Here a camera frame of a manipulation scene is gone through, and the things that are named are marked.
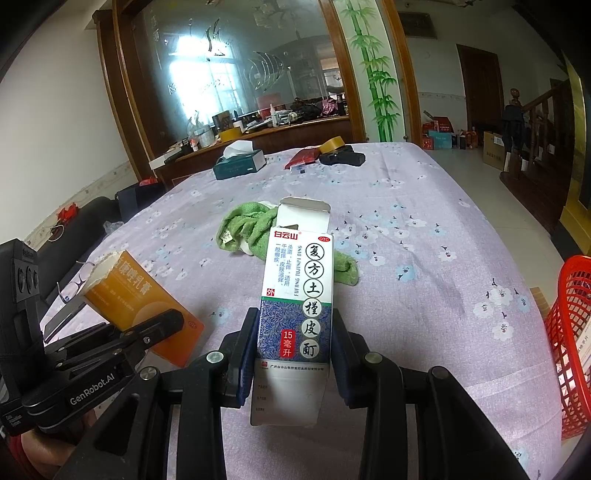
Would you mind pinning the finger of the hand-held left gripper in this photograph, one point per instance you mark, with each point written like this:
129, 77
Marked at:
157, 323
64, 319

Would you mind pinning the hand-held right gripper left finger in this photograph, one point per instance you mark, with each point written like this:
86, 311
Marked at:
244, 369

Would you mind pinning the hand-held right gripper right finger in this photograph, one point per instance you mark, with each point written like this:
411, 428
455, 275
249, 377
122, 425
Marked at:
344, 369

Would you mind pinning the orange cardboard box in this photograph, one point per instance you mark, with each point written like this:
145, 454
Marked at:
129, 295

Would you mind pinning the white and blue box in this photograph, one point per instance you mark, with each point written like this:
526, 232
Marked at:
295, 286

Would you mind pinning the red plastic basket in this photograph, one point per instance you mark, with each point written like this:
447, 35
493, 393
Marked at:
570, 295

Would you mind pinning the person's left hand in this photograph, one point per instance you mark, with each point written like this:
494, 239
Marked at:
46, 447

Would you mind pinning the eyeglasses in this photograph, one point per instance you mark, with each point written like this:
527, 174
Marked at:
66, 297

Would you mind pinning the black chair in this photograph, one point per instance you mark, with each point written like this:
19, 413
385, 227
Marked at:
138, 203

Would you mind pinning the green cloth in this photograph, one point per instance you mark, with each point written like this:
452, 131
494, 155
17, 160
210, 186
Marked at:
244, 226

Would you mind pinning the purple floral tablecloth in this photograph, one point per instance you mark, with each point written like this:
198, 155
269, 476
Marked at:
415, 221

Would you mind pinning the teal tissue box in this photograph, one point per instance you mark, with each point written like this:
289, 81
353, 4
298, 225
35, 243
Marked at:
240, 166

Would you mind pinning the small yellow box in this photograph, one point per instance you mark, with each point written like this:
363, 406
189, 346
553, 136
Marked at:
229, 134

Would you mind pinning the black pouch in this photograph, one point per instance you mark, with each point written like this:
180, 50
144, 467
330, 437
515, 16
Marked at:
344, 158

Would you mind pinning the red packet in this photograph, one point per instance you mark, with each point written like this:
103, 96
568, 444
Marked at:
302, 157

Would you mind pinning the wooden sideboard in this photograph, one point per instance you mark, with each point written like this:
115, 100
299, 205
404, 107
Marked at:
277, 134

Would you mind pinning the yellow tape roll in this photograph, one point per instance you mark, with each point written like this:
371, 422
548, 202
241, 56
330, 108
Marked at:
330, 144

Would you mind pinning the brown cardboard box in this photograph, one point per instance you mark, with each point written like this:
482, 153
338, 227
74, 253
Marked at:
494, 150

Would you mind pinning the etched glass partition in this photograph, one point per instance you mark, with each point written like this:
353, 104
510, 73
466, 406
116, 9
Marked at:
240, 60

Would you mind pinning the dark jacket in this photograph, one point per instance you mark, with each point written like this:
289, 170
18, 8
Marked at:
513, 127

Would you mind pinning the bamboo painted panel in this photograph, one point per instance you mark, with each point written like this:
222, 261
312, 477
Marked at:
374, 69

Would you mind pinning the wooden staircase railing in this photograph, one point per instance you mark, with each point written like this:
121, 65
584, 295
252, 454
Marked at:
545, 138

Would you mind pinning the dark wooden door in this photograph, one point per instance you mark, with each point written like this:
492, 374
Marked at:
480, 87

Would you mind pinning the golden door frame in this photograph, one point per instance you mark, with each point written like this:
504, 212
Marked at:
579, 184

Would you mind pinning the dark framed wall plaque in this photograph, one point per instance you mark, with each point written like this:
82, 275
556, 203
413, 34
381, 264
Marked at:
416, 25

